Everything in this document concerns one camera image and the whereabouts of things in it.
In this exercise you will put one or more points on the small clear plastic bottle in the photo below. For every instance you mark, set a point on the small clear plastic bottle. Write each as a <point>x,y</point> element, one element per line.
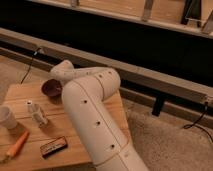
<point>36,113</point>

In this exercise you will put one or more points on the white paper cup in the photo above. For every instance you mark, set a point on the white paper cup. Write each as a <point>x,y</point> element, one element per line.
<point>7,118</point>

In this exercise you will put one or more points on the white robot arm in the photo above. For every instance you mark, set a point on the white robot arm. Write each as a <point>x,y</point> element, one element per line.
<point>83,93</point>

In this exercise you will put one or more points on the black rectangular box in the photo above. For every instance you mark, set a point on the black rectangular box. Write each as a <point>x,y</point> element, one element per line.
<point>53,147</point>

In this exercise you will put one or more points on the dark brown bowl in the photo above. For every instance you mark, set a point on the dark brown bowl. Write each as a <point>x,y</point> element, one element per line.
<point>51,88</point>

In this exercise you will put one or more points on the grey metal rail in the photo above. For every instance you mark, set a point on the grey metal rail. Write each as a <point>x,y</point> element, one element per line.
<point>159,81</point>

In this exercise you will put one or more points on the orange carrot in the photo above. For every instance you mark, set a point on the orange carrot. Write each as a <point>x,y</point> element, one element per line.
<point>15,148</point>

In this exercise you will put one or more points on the black rail bracket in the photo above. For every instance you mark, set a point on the black rail bracket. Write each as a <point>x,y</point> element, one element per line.
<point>158,105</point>

